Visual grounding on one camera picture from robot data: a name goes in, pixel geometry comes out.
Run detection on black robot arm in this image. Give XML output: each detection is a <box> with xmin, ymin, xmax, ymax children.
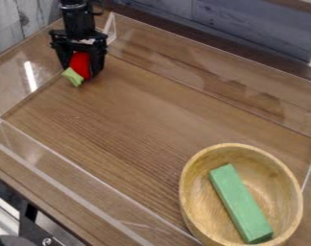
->
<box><xmin>50</xmin><ymin>0</ymin><xmax>109</xmax><ymax>80</ymax></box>

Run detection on red plush radish green leaves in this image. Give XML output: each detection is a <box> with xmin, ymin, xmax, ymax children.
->
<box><xmin>62</xmin><ymin>52</ymin><xmax>91</xmax><ymax>87</ymax></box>

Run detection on green rectangular block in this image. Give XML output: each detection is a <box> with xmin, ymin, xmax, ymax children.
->
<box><xmin>209</xmin><ymin>163</ymin><xmax>274</xmax><ymax>244</ymax></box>

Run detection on clear acrylic corner bracket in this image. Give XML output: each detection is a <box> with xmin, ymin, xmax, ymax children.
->
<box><xmin>103</xmin><ymin>12</ymin><xmax>118</xmax><ymax>44</ymax></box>

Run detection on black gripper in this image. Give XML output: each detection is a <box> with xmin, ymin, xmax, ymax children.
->
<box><xmin>50</xmin><ymin>30</ymin><xmax>109</xmax><ymax>77</ymax></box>

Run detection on wooden bowl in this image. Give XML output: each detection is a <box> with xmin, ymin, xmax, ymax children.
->
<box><xmin>179</xmin><ymin>143</ymin><xmax>303</xmax><ymax>246</ymax></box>

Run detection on black metal table frame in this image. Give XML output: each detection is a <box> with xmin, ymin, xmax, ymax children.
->
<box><xmin>18</xmin><ymin>201</ymin><xmax>79</xmax><ymax>246</ymax></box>

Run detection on clear acrylic enclosure wall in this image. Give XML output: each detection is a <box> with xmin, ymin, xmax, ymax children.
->
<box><xmin>0</xmin><ymin>13</ymin><xmax>311</xmax><ymax>246</ymax></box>

